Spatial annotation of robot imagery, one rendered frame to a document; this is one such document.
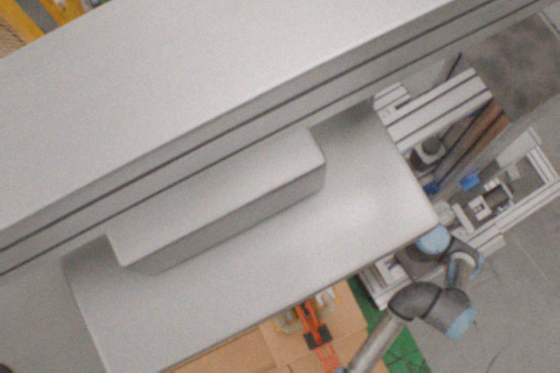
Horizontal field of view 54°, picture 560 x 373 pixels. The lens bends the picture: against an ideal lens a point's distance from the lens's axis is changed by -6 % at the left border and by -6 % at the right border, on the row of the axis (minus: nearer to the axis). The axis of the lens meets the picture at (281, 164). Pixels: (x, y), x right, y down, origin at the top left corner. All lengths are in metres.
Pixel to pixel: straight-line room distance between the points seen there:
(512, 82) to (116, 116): 1.27
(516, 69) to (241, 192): 1.20
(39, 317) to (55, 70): 3.40
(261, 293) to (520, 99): 1.12
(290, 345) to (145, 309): 1.93
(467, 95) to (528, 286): 2.24
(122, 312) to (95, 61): 0.23
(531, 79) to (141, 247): 1.25
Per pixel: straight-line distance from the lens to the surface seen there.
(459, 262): 2.09
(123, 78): 0.33
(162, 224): 0.40
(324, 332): 2.25
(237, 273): 0.47
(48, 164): 0.33
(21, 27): 2.13
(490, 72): 1.50
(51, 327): 3.68
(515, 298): 3.54
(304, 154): 0.39
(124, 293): 0.49
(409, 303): 1.78
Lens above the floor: 3.34
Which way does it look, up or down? 75 degrees down
